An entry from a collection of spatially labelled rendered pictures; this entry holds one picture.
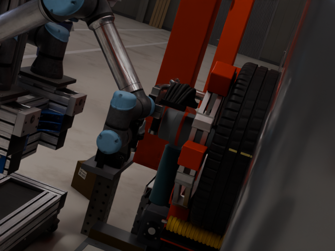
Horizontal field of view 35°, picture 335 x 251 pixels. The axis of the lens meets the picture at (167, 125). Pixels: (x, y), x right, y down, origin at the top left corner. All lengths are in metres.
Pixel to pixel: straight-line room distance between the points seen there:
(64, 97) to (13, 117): 0.50
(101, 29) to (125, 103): 0.30
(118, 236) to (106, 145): 1.16
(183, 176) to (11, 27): 0.76
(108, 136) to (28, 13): 0.48
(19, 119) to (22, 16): 0.41
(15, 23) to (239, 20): 2.79
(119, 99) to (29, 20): 0.41
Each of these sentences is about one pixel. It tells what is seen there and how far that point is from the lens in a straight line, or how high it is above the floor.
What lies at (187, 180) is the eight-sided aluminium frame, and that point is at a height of 0.75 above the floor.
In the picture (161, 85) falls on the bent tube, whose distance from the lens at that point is 1.97.
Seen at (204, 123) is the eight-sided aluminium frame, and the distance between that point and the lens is 1.83.
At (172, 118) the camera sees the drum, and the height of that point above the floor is 0.89.
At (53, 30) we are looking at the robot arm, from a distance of 2.50.
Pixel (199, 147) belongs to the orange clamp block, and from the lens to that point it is 1.79.
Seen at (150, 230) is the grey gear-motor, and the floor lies 0.31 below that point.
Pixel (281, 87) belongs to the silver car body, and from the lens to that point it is 1.15.
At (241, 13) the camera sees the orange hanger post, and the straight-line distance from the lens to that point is 4.39.
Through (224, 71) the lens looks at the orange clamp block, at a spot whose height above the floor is 1.14.
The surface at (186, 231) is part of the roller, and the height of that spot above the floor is 0.51.
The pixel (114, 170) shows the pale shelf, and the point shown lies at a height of 0.45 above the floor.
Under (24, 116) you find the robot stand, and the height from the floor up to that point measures 0.77.
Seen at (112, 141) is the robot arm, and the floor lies 0.86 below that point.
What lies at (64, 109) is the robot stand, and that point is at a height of 0.70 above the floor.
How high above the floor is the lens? 1.33
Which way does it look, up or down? 13 degrees down
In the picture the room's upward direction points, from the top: 17 degrees clockwise
